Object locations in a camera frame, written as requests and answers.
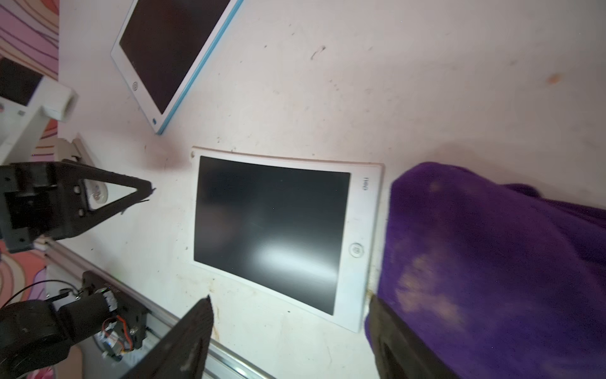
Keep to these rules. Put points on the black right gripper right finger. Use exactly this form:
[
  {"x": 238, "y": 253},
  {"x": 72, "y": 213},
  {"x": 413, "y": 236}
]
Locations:
[{"x": 398, "y": 351}]

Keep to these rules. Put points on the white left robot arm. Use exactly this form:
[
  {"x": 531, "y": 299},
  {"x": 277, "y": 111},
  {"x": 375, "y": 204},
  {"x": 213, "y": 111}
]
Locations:
[{"x": 29, "y": 101}]

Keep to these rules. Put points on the blue white drawing tablet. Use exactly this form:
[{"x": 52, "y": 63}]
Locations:
[{"x": 162, "y": 47}]

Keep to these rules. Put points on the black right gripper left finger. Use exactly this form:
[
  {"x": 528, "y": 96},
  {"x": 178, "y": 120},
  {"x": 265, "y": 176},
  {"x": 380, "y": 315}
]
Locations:
[{"x": 182, "y": 353}]

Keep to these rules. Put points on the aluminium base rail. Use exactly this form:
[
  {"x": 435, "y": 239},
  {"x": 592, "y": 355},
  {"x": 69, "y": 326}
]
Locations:
[{"x": 221, "y": 362}]

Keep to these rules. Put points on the purple microfiber cloth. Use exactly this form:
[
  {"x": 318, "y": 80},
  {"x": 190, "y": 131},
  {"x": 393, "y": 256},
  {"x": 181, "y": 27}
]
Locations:
[{"x": 498, "y": 281}]

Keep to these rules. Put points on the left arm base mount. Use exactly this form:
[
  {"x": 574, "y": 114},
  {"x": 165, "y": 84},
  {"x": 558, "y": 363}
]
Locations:
[{"x": 40, "y": 333}]

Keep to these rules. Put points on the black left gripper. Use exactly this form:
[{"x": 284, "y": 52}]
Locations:
[{"x": 65, "y": 198}]

